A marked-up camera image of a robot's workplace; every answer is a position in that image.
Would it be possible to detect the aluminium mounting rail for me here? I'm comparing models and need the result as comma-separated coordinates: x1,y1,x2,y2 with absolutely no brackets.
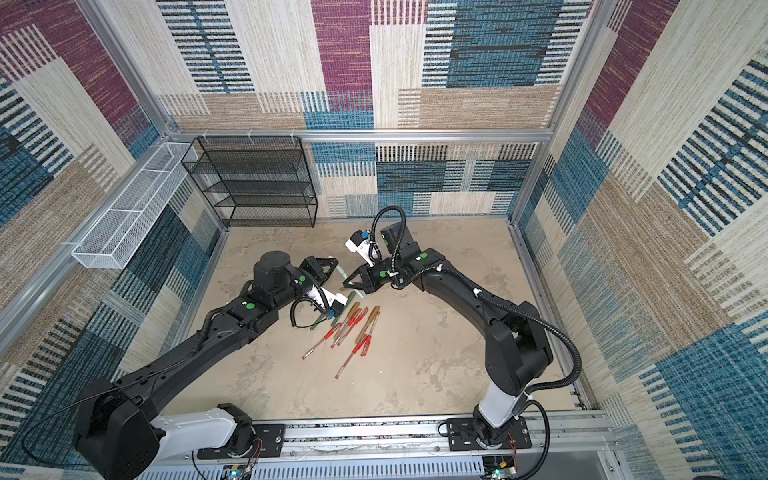
113,410,613,466

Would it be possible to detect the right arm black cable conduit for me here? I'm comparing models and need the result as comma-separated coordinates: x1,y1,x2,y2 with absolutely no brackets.
370,205,583,480

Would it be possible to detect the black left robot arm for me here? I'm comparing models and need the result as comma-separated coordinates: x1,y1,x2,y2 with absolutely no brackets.
73,251,339,479

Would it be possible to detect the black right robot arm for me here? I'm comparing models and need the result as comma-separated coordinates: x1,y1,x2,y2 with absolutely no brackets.
343,223,553,448

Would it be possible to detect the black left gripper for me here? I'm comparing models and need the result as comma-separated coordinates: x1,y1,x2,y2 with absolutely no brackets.
273,257,337,314

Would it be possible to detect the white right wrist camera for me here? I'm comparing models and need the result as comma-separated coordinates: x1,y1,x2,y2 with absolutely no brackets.
345,230,380,267

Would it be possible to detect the dark green pen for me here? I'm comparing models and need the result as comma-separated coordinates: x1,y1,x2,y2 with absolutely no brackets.
331,291,357,326
310,317,328,330

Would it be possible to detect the red gel pen short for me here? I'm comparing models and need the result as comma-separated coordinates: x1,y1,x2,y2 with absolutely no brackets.
361,335,372,357

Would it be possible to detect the white wire mesh basket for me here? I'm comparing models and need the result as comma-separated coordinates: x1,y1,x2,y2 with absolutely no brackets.
72,142,189,270

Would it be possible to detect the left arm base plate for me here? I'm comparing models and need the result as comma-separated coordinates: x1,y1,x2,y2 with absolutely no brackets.
196,423,286,460

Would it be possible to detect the brown pen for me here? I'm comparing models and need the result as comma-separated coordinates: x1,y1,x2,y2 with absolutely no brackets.
334,302,360,339
355,305,380,344

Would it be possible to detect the brown pen right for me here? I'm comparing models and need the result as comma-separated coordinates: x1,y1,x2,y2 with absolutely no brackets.
355,305,380,344

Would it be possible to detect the black wire mesh shelf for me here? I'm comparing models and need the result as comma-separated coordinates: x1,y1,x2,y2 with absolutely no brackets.
181,136,318,228

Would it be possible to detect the brown pen middle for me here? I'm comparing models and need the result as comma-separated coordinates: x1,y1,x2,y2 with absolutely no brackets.
334,302,360,339

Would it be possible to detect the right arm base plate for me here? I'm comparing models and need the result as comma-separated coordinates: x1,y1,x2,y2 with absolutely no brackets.
444,417,532,451

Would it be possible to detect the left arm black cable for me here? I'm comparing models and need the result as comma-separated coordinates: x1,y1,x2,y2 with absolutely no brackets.
289,272,332,330

